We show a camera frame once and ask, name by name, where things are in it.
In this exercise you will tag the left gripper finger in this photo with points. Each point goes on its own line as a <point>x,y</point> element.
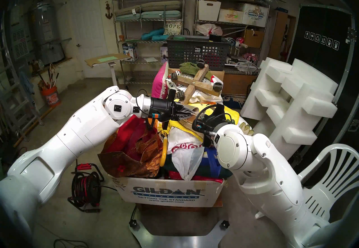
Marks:
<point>186,115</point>
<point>187,108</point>

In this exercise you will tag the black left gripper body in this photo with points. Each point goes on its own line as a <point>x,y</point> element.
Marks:
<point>162,107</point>

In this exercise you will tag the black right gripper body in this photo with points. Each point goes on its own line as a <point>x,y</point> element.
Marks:
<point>213,122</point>

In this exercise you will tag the tan espadrille wedge sandal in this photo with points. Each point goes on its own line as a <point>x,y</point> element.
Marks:
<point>190,123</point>

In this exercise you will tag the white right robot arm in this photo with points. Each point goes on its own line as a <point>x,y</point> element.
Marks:
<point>266,171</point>

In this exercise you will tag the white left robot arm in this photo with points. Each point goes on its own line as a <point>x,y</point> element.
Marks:
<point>70,143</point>

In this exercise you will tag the pink pillow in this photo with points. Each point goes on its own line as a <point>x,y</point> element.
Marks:
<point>158,87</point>

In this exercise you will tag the white cloth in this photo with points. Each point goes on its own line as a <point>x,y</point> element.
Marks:
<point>204,96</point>

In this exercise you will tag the yellow cloth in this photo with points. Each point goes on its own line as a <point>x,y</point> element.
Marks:
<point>234,115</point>

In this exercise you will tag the wooden cross caster dolly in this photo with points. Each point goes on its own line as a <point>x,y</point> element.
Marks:
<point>196,83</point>

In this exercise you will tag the blue patterned rug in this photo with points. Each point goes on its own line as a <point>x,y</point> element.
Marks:
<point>232,101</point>

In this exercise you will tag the white perforated tray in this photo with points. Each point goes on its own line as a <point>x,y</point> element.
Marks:
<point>185,77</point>

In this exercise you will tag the beige green work glove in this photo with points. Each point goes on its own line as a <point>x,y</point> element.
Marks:
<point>246,129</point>

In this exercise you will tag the green knit glove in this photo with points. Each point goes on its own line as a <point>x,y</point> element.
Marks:
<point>186,68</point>

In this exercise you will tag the brown wooden cabinet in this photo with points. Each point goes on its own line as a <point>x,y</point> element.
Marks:
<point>235,84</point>

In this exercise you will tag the white plastic bag red print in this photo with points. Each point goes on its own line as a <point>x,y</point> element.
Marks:
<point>185,160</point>

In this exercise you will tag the red cloth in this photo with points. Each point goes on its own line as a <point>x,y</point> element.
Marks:
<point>202,178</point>

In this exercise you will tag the dark plastic laundry basket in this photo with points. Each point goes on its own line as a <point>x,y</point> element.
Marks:
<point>182,51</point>

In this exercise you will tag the blue white product box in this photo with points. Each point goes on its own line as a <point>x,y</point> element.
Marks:
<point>129,52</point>

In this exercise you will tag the teal folded cushion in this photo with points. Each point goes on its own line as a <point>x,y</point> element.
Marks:
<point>152,35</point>

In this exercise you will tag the light green paper sheet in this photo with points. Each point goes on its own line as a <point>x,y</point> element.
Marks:
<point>108,58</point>

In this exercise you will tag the pink flower bunch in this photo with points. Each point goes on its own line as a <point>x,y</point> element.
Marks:
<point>251,56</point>

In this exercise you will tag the small black box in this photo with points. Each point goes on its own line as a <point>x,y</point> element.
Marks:
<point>216,38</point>

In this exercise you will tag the HOPE printed pillow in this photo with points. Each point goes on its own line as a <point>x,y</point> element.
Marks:
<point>173,28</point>

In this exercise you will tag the Gildan printed cardboard box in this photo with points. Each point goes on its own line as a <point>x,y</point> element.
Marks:
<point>168,194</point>
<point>255,14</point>

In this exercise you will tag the white overbed table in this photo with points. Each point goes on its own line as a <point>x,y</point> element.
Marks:
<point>92,61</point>

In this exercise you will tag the white foam packing block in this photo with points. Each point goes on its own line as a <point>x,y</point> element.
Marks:
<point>297,93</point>

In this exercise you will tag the teal seat cushion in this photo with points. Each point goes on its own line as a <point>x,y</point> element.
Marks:
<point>161,14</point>

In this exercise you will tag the brown cardboard box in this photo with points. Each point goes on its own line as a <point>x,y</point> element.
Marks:
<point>253,38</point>

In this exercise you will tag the white storage box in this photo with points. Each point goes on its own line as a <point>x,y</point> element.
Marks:
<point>209,10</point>

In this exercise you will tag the beige seat cushion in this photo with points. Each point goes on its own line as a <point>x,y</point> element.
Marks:
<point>160,5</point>

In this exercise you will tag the white box orange label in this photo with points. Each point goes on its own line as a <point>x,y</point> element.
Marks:
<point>230,16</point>

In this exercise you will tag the black base knob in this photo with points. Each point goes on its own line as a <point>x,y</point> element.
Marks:
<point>134,223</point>
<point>224,225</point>

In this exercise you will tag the white door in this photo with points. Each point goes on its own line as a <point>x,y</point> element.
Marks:
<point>88,28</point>

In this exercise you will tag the orange bucket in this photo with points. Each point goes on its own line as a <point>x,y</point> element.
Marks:
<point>52,97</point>

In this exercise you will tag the brown wooden door panel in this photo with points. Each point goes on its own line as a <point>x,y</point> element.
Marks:
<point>282,31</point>

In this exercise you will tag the white plastic chair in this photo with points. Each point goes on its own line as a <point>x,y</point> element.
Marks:
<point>331,183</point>

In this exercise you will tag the grey water heater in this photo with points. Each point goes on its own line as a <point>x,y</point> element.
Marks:
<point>46,31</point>

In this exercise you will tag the black flight case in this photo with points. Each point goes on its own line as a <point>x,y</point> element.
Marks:
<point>322,23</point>

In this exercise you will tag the grey aluminium ladder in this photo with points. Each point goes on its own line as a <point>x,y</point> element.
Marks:
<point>11,98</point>

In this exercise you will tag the grey vented furnace cabinet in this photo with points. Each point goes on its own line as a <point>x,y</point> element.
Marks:
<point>21,42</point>

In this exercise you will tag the brown anchor wall decoration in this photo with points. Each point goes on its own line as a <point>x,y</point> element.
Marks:
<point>108,14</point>

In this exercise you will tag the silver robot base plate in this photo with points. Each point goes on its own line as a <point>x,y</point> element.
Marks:
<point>179,239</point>

